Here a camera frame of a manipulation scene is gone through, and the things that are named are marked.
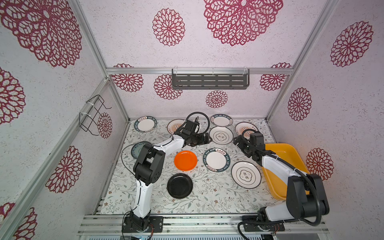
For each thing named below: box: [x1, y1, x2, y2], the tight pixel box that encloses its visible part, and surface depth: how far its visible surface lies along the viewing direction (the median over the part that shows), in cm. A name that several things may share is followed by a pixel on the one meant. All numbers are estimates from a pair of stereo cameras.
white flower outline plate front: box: [231, 161, 262, 189], surface depth 92 cm
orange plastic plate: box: [174, 150, 198, 172], surface depth 99 cm
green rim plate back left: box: [134, 116, 157, 133], surface depth 120 cm
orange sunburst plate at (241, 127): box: [235, 121, 259, 139], surface depth 119 cm
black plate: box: [167, 173, 193, 199], surface depth 88 cm
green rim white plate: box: [202, 147, 231, 173], surface depth 99 cm
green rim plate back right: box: [210, 113, 234, 127], surface depth 123 cm
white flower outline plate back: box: [209, 126, 234, 145], surface depth 112 cm
